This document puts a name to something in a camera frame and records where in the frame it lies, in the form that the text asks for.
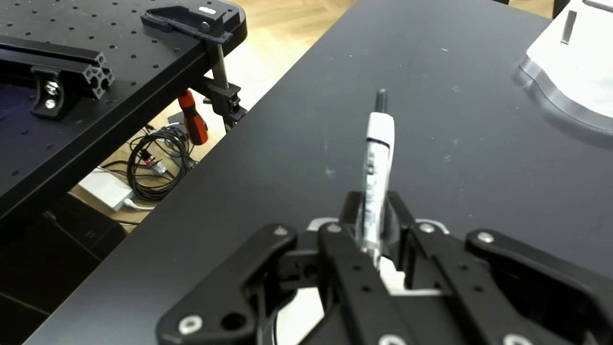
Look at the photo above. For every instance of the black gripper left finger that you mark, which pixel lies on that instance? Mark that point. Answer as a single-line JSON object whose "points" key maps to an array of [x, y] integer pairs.
{"points": [[238, 300]]}

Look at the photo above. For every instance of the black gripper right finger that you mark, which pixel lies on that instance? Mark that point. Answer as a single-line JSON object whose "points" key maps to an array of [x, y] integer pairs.
{"points": [[503, 289]]}

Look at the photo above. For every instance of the black and white pen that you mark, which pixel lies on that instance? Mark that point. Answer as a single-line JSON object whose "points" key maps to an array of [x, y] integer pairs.
{"points": [[378, 161]]}

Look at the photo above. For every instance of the black perforated breadboard table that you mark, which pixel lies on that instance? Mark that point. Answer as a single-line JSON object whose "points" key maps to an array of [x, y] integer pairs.
{"points": [[43, 157]]}

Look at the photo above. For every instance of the black table clamp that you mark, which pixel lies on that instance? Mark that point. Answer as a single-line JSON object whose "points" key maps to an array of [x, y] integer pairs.
{"points": [[219, 26]]}

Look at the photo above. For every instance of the red handled screwdriver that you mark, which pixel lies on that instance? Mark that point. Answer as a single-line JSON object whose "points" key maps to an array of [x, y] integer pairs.
{"points": [[194, 122]]}

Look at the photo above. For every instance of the black aluminium extrusion rail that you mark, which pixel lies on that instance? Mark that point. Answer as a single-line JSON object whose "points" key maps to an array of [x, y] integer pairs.
{"points": [[60, 74]]}

